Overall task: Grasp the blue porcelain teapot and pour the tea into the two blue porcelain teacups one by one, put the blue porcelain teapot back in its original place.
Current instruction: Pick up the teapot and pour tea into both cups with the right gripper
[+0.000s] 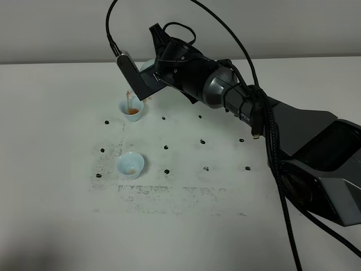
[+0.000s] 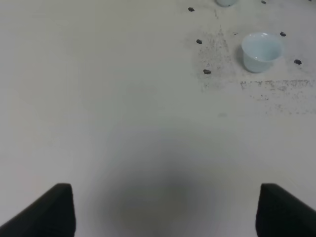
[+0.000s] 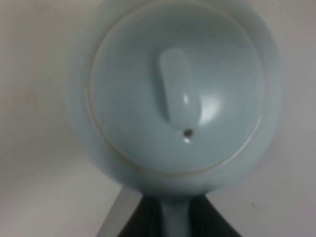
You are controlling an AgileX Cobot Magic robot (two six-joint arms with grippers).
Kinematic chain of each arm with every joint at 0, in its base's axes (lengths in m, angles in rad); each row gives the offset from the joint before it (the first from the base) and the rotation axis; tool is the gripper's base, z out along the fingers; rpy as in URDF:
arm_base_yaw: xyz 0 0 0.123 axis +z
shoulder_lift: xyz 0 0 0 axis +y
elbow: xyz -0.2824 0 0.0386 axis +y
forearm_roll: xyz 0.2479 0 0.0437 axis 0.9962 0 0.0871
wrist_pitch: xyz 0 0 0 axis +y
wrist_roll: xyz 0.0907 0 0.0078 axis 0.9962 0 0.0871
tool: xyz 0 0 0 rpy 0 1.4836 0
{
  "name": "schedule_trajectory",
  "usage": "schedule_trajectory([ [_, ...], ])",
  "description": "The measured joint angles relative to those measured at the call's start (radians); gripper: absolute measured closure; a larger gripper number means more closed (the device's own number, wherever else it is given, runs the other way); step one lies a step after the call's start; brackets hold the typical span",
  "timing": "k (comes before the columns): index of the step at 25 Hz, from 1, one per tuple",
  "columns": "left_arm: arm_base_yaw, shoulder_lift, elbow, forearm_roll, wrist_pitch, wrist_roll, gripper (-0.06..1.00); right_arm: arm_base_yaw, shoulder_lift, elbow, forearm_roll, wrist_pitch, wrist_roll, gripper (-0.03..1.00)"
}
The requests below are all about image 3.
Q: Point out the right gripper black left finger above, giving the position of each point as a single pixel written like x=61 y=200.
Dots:
x=146 y=220

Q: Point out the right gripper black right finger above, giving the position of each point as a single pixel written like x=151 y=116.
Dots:
x=206 y=221

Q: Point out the light blue porcelain teapot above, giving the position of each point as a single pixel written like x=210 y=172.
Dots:
x=175 y=98

